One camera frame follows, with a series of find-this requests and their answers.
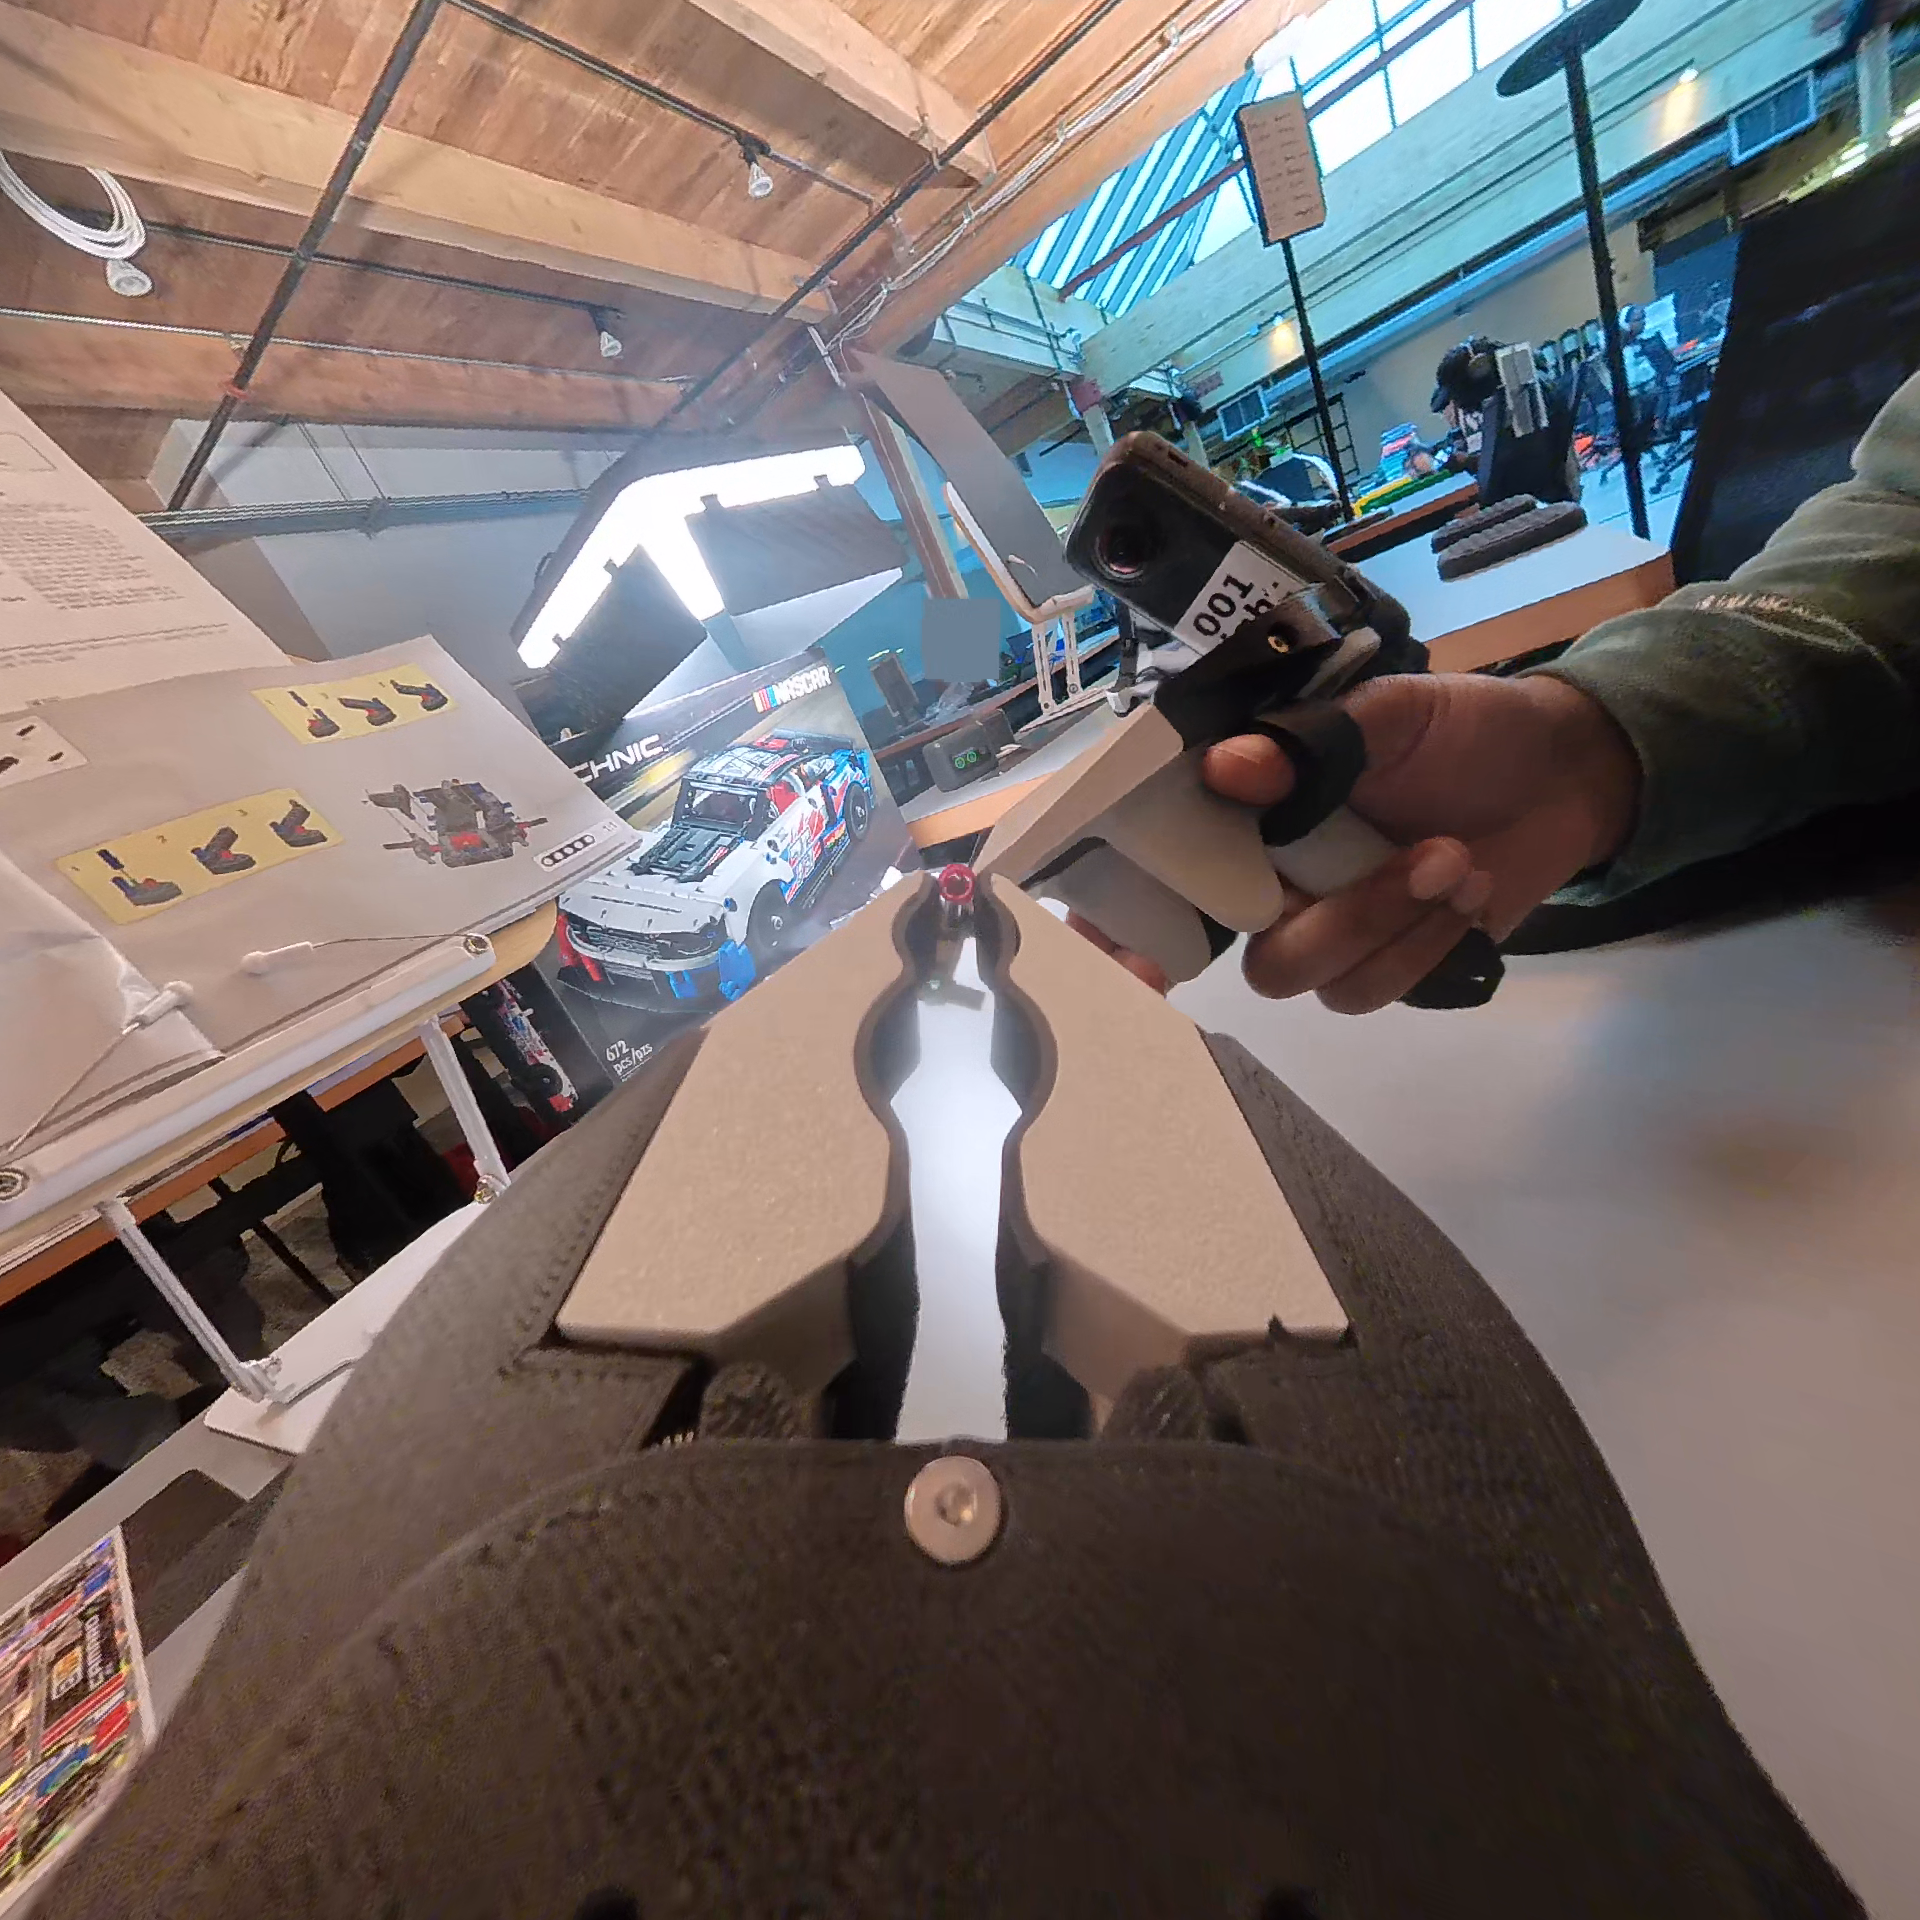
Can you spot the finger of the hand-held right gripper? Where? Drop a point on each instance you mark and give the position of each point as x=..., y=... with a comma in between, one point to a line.
x=1156, y=824
x=1156, y=936

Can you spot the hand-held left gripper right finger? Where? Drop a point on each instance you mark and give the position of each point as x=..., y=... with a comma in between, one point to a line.
x=1168, y=1183

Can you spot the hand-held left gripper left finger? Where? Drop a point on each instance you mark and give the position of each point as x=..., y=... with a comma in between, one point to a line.
x=734, y=1183

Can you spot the small grey lego axle assembly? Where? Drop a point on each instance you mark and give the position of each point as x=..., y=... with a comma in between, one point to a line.
x=955, y=885

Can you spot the person's right forearm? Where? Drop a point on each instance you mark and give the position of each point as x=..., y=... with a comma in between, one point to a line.
x=1768, y=675

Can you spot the lego race car box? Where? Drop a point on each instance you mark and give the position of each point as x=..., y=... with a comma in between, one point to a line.
x=750, y=842

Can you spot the lego instruction booklet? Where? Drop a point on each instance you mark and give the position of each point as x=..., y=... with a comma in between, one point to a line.
x=302, y=842
x=67, y=1695

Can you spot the person's right hand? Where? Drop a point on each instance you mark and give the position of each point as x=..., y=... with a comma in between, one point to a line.
x=1469, y=782

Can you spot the grey portable power station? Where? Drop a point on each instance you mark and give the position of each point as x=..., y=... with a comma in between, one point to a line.
x=969, y=757

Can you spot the grey tilted board stand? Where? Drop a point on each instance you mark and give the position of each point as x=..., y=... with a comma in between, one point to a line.
x=962, y=449

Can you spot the black wrist rest pad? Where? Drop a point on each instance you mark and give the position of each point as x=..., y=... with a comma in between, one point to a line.
x=1482, y=567
x=1516, y=523

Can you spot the sign board on pole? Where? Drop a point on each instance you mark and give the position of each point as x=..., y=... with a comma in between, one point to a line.
x=1280, y=165

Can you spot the studio light panel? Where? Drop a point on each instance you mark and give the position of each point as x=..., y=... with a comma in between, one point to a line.
x=662, y=510

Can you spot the ceiling track spotlight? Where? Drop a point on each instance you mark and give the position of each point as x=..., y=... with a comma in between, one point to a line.
x=128, y=278
x=756, y=176
x=603, y=336

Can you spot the black monitor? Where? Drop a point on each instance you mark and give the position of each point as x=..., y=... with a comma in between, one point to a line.
x=1784, y=377

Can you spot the black round-top floor stand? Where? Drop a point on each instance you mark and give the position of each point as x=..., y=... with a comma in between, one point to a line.
x=1567, y=30

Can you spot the white printed paper sheet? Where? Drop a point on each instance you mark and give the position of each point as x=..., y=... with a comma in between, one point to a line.
x=90, y=571

